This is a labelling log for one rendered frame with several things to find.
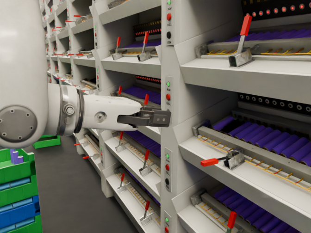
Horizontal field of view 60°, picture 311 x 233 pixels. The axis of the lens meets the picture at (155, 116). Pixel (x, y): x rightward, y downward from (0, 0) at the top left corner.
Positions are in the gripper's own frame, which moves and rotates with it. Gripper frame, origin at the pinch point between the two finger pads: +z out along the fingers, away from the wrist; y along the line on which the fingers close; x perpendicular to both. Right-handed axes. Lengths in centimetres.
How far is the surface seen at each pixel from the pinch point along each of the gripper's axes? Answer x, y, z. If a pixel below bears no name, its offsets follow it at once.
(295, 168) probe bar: 4.0, -19.2, 17.2
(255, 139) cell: 2.3, -6.8, 20.9
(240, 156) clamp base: 5.6, -8.1, 16.3
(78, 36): -28, 151, 13
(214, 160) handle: 6.5, -7.7, 9.8
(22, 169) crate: 31, 53, -20
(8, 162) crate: 34, 70, -25
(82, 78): 1, 150, 18
